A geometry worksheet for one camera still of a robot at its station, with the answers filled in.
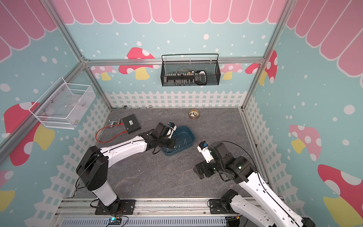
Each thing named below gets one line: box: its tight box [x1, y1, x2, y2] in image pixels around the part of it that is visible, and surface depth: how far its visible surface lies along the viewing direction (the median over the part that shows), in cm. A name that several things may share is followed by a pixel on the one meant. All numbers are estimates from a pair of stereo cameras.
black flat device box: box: [121, 113, 142, 135], surface depth 111 cm
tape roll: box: [188, 109, 200, 120], surface depth 118 cm
